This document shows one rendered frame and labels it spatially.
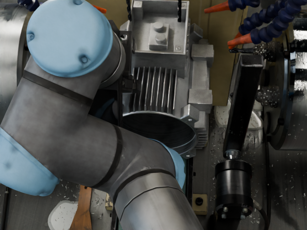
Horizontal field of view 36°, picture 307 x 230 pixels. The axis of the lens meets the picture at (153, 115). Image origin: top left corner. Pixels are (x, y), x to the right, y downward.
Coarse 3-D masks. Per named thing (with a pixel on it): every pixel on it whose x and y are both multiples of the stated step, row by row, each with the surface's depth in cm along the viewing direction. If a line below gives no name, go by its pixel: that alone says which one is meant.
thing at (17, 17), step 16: (0, 16) 78; (16, 16) 78; (0, 32) 76; (16, 32) 75; (0, 48) 75; (16, 48) 74; (0, 64) 74; (16, 64) 74; (0, 80) 75; (16, 80) 74; (0, 96) 75; (0, 112) 77
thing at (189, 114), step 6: (126, 24) 86; (192, 24) 85; (120, 30) 86; (126, 30) 85; (192, 30) 84; (198, 30) 85; (192, 36) 85; (198, 36) 85; (186, 108) 75; (192, 108) 75; (180, 114) 76; (186, 114) 75; (192, 114) 75; (198, 114) 76; (186, 120) 76; (192, 120) 76; (198, 120) 76; (192, 150) 86; (186, 156) 86; (192, 156) 86
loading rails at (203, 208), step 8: (184, 160) 89; (192, 160) 88; (184, 168) 88; (192, 168) 87; (192, 176) 86; (184, 184) 87; (192, 184) 86; (184, 192) 86; (192, 192) 85; (192, 200) 84; (200, 200) 95; (112, 208) 84; (192, 208) 94; (200, 208) 94; (112, 216) 83; (112, 224) 82; (120, 224) 83
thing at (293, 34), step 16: (304, 16) 76; (288, 32) 74; (304, 32) 73; (256, 48) 84; (272, 48) 83; (288, 48) 74; (304, 48) 72; (272, 64) 85; (288, 64) 73; (304, 64) 71; (272, 80) 84; (288, 80) 73; (304, 80) 71; (256, 96) 79; (272, 96) 78; (288, 96) 73; (304, 96) 72; (272, 112) 83; (288, 112) 73; (304, 112) 73; (272, 128) 83; (288, 128) 74; (304, 128) 74; (272, 144) 84; (288, 144) 78; (304, 144) 78
